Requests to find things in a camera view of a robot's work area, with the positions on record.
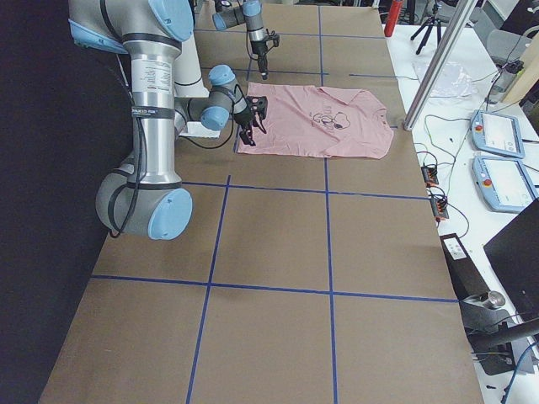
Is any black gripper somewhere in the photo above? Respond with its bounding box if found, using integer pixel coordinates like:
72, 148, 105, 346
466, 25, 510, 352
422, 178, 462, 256
251, 40, 269, 80
236, 109, 259, 146

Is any pink Snoopy t-shirt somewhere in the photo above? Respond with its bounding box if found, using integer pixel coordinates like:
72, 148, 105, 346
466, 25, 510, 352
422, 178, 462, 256
237, 82, 393, 159

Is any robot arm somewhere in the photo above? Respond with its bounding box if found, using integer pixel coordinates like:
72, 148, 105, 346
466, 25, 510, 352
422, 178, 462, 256
212, 0, 275, 80
69, 1, 254, 240

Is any red cylinder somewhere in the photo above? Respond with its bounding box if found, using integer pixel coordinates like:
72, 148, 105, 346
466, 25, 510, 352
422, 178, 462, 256
384, 0, 403, 38

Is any black tripod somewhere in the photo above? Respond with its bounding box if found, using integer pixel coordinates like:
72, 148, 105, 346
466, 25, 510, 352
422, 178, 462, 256
410, 0, 442, 55

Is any grey USB hub far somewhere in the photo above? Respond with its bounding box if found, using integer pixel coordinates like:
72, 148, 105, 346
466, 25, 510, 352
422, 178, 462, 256
420, 164, 439, 187

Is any grey usb hub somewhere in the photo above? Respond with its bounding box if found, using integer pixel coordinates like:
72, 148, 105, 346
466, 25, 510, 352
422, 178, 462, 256
420, 164, 439, 187
427, 186, 449, 223

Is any clear plastic bag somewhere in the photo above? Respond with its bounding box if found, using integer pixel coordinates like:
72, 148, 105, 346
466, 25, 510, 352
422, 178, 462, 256
430, 61, 477, 98

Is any grey USB hub near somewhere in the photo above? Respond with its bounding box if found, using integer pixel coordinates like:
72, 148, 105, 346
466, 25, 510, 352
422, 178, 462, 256
427, 186, 449, 223

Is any teach pendant far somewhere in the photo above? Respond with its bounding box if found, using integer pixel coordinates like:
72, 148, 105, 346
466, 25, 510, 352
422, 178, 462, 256
471, 110, 526, 159

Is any teach pendant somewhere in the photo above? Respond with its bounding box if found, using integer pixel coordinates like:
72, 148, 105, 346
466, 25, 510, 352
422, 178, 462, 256
471, 110, 526, 159
472, 156, 538, 214

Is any teach pendant near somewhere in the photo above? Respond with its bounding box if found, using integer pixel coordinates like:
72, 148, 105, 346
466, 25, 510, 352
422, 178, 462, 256
472, 156, 538, 214

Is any black box with label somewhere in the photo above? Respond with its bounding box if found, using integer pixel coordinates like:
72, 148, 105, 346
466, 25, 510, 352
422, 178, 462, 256
440, 233, 490, 300

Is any black monitor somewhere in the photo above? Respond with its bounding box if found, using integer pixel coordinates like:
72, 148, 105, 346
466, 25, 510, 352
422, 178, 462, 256
483, 200, 538, 318

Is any aluminium frame post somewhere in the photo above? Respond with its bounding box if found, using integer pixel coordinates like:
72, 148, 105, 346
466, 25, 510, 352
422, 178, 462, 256
403, 0, 477, 131

